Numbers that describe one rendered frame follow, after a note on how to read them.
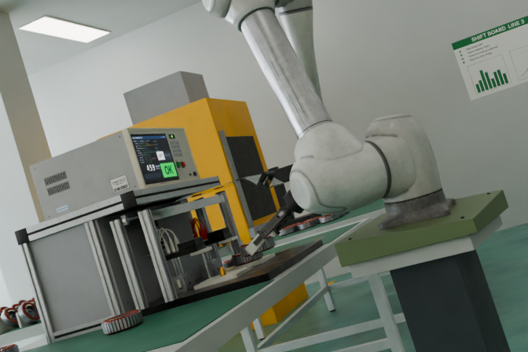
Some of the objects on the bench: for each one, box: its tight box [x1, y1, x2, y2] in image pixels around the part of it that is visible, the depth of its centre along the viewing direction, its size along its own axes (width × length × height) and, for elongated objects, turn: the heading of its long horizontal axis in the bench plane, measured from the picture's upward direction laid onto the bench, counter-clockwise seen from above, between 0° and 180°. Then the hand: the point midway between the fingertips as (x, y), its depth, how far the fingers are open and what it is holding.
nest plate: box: [193, 265, 253, 290], centre depth 229 cm, size 15×15×1 cm
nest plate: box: [226, 253, 276, 273], centre depth 252 cm, size 15×15×1 cm
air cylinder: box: [199, 258, 222, 280], centre depth 257 cm, size 5×8×6 cm
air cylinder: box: [171, 271, 196, 294], centre depth 234 cm, size 5×8×6 cm
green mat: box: [22, 280, 274, 352], centre depth 186 cm, size 94×61×1 cm, turn 174°
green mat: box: [262, 222, 361, 256], centre depth 309 cm, size 94×61×1 cm, turn 174°
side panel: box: [19, 220, 123, 344], centre depth 223 cm, size 28×3×32 cm, turn 174°
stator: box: [101, 310, 144, 335], centre depth 199 cm, size 11×11×4 cm
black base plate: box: [140, 240, 323, 317], centre depth 241 cm, size 47×64×2 cm
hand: (258, 245), depth 225 cm, fingers closed on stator, 11 cm apart
